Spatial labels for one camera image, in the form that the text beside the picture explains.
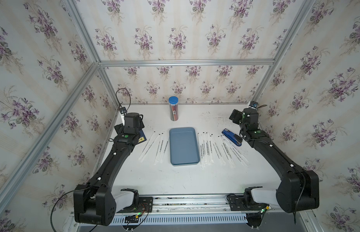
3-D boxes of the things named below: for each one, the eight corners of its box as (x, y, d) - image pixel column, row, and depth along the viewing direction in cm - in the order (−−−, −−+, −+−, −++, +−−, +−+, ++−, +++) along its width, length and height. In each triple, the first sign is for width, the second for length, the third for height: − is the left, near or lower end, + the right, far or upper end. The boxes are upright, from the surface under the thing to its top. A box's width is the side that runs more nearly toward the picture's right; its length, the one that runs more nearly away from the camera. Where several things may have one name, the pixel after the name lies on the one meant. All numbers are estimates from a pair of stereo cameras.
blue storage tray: (168, 166, 89) (167, 164, 86) (170, 129, 106) (169, 127, 104) (199, 166, 89) (200, 164, 86) (196, 129, 107) (196, 127, 104)
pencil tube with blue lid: (170, 121, 111) (168, 102, 95) (170, 115, 116) (168, 95, 99) (178, 121, 111) (178, 102, 95) (178, 115, 116) (178, 95, 99)
